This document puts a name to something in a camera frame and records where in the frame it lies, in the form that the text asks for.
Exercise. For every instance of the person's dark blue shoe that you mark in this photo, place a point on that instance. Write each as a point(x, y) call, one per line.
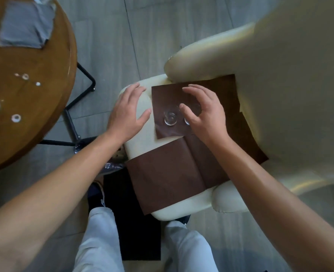
point(183, 219)
point(96, 195)

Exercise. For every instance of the small brown cloth napkin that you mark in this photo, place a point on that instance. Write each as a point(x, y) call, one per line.
point(167, 99)

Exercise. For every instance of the small clear glass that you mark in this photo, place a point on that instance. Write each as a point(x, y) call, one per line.
point(171, 118)
point(187, 121)

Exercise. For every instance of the person's left leg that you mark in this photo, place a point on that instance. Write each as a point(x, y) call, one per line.
point(100, 240)

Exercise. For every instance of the person's right middle finger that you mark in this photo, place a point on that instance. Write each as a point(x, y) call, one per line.
point(205, 90)

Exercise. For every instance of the black metal table frame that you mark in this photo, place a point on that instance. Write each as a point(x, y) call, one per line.
point(73, 121)

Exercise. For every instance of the person's right thumb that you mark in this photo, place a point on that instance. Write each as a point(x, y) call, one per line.
point(187, 113)

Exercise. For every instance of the person's dark blue right shoe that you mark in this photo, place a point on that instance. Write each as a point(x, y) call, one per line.
point(183, 219)

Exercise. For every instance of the large brown cloth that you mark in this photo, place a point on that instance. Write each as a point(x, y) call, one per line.
point(167, 172)

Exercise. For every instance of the person's right leg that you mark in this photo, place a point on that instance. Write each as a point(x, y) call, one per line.
point(189, 249)

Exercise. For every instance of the person's dark blue left shoe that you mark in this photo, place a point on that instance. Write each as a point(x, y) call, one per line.
point(96, 195)

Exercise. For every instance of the person's left forearm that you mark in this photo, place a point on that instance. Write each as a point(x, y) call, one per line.
point(48, 201)

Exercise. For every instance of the round wooden table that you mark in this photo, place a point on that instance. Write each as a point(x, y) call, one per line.
point(28, 110)

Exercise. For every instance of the cream leather armchair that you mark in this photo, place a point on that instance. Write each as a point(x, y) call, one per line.
point(285, 70)

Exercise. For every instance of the person's leg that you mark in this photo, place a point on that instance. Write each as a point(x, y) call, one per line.
point(100, 240)
point(189, 249)

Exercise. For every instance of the person's right hand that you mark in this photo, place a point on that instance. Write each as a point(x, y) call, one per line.
point(210, 118)

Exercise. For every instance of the black floor mat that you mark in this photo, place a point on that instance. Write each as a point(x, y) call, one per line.
point(138, 229)

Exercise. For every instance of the person's left hand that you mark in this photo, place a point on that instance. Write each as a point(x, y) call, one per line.
point(123, 118)

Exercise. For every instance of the person's right forearm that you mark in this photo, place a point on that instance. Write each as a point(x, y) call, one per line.
point(274, 206)

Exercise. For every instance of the person's left thumb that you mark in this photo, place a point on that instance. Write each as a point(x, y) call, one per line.
point(144, 116)

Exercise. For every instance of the grey folded cloth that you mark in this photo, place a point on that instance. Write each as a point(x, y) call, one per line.
point(25, 24)

